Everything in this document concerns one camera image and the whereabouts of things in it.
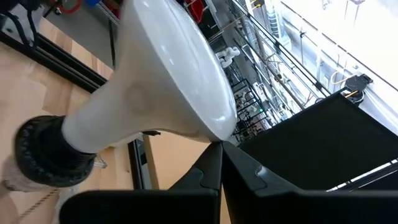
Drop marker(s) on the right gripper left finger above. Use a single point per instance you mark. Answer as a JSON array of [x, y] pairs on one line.
[[140, 208]]

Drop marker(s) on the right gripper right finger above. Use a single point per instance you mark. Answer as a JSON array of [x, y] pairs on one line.
[[311, 208]]

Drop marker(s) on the light wooden desk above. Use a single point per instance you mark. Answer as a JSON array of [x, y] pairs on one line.
[[174, 161]]

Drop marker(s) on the black flat panel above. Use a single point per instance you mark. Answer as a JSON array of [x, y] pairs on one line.
[[326, 140]]

